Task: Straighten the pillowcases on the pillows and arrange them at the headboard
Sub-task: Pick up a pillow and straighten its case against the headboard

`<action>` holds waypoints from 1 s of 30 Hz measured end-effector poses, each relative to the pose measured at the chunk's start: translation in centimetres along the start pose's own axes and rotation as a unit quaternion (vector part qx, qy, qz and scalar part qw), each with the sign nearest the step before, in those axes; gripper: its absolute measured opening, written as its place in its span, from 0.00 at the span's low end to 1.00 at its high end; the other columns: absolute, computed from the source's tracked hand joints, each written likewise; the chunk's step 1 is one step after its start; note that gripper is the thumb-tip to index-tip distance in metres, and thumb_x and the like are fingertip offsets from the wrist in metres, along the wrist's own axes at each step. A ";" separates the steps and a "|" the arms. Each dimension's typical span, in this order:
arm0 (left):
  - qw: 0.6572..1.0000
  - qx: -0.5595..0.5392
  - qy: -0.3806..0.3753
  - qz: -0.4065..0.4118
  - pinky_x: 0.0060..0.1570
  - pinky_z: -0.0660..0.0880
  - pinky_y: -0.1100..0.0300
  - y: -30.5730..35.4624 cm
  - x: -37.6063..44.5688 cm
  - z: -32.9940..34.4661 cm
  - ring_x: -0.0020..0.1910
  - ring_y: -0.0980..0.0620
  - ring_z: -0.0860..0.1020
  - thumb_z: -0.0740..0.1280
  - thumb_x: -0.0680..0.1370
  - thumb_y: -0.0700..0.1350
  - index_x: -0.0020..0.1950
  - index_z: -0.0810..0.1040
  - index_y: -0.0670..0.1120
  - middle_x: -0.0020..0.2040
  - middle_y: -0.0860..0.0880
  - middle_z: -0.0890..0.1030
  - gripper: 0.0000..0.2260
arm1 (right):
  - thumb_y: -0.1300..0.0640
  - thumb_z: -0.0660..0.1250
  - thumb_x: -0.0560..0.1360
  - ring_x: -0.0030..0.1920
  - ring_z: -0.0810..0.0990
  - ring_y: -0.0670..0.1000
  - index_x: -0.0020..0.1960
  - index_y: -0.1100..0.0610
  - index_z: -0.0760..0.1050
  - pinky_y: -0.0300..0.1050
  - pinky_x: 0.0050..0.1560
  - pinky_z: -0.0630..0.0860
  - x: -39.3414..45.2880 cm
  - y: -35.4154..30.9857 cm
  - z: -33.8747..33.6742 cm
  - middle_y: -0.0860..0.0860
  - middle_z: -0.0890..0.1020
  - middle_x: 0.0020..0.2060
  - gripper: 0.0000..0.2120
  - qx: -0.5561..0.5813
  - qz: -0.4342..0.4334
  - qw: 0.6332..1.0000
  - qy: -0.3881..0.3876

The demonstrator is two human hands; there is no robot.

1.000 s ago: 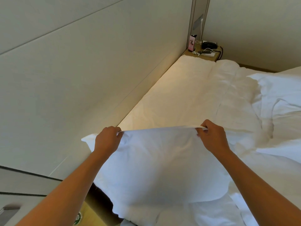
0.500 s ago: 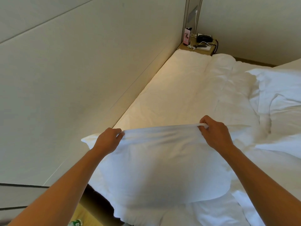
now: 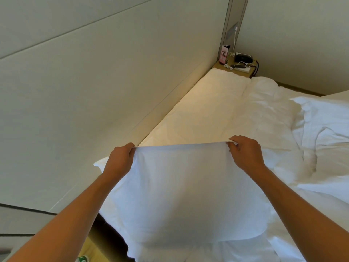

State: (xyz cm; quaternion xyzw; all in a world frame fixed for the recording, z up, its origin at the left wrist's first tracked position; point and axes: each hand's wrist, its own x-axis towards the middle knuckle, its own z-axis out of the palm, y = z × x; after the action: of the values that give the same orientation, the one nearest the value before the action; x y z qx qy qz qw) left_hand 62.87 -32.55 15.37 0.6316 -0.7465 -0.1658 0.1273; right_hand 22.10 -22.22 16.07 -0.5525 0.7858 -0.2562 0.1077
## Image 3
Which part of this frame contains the person's left forearm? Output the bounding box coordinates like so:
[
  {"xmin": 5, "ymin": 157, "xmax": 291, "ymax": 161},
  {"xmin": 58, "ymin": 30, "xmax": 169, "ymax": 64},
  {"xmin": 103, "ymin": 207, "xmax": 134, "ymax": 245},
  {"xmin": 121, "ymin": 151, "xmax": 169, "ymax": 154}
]
[{"xmin": 7, "ymin": 171, "xmax": 129, "ymax": 262}]

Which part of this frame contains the white duvet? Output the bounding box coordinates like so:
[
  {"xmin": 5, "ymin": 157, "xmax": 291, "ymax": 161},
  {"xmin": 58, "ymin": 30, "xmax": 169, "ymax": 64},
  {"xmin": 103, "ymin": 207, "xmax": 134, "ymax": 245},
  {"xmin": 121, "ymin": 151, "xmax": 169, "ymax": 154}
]
[
  {"xmin": 226, "ymin": 76, "xmax": 349, "ymax": 262},
  {"xmin": 88, "ymin": 67, "xmax": 349, "ymax": 262}
]

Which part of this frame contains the person's right hand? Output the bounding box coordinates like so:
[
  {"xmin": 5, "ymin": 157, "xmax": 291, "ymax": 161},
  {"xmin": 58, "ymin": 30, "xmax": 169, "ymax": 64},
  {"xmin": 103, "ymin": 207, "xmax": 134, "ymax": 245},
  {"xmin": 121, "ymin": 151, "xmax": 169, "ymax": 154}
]
[{"xmin": 226, "ymin": 135, "xmax": 266, "ymax": 175}]

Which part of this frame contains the grey wall panel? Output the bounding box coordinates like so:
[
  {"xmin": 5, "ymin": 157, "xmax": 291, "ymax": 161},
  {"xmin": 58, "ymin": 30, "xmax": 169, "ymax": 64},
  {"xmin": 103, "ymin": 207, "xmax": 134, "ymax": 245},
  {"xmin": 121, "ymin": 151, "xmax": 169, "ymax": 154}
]
[{"xmin": 218, "ymin": 0, "xmax": 249, "ymax": 62}]

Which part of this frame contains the wooden nightstand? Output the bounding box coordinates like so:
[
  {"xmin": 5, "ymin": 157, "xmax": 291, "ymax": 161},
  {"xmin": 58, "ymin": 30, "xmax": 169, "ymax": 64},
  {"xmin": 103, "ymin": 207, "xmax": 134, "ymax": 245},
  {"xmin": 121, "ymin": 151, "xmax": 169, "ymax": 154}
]
[
  {"xmin": 212, "ymin": 58, "xmax": 256, "ymax": 79},
  {"xmin": 77, "ymin": 237, "xmax": 109, "ymax": 262}
]

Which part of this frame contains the person's left hand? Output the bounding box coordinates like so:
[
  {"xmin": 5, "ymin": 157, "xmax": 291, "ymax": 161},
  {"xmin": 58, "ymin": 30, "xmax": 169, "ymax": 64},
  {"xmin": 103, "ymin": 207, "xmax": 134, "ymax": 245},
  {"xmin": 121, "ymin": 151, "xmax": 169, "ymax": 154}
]
[{"xmin": 102, "ymin": 142, "xmax": 136, "ymax": 183}]

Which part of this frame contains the pink box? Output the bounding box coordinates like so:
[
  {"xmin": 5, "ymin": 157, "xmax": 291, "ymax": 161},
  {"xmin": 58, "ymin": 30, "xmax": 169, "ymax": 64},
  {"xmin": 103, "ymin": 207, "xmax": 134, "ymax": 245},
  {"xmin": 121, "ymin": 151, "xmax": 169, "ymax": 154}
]
[{"xmin": 219, "ymin": 45, "xmax": 231, "ymax": 65}]

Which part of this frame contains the black telephone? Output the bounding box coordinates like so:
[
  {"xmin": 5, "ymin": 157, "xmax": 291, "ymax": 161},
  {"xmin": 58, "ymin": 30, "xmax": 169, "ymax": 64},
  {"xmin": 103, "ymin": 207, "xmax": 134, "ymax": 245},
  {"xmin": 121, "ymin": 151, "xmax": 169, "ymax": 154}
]
[{"xmin": 234, "ymin": 52, "xmax": 253, "ymax": 63}]

